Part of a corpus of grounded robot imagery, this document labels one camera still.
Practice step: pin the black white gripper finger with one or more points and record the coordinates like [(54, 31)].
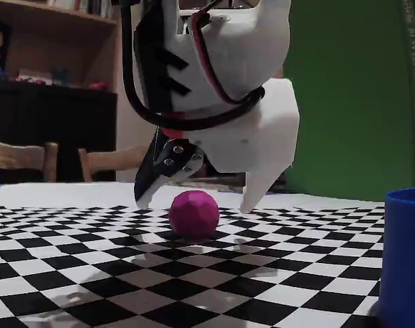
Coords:
[(149, 181)]

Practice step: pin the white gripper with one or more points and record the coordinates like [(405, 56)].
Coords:
[(262, 137)]

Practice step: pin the pink faceted ball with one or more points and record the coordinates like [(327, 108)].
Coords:
[(193, 215)]

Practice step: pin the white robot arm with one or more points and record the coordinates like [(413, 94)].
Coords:
[(234, 51)]

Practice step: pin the blue round box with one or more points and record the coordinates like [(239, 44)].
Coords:
[(405, 256)]

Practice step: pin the wooden chair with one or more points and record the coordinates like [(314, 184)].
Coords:
[(115, 159), (15, 155)]

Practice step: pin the small pink item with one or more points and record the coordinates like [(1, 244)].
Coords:
[(98, 85)]

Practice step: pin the black white checkered mat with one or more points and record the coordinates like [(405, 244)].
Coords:
[(91, 273)]

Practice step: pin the black cabinet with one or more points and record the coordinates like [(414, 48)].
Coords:
[(39, 119)]

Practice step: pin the large green book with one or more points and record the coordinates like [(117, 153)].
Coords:
[(347, 102)]

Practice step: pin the red white flat item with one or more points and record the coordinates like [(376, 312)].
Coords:
[(34, 78)]

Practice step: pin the row of shelf books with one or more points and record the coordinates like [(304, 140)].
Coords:
[(94, 7)]

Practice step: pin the wooden wall shelf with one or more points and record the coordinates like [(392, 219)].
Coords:
[(56, 44)]

